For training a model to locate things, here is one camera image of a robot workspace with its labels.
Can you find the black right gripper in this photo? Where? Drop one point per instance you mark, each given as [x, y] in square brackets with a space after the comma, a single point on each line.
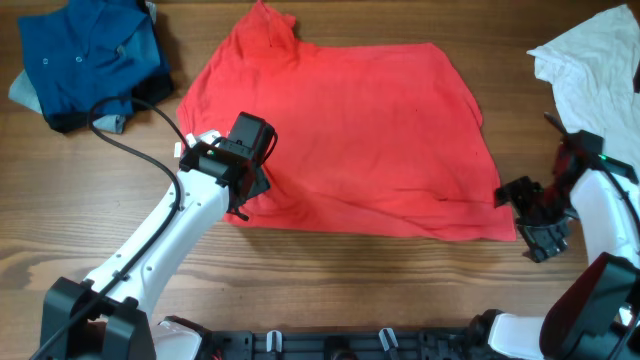
[542, 243]

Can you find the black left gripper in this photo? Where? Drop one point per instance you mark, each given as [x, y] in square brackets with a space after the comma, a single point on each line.
[262, 184]

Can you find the red t-shirt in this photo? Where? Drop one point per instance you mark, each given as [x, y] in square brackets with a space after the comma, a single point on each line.
[379, 140]

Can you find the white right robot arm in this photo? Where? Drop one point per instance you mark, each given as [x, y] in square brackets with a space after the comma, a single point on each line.
[598, 316]

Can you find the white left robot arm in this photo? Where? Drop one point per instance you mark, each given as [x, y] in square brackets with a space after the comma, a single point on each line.
[108, 314]

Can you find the black folded garment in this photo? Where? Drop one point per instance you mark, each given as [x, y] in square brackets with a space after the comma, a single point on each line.
[152, 90]

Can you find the white t-shirt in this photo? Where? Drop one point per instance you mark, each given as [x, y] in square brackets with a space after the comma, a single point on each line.
[591, 69]

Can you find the blue folded shirt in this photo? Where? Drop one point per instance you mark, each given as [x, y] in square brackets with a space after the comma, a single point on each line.
[89, 50]

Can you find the grey folded garment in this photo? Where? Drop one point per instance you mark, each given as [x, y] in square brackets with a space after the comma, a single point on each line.
[22, 92]

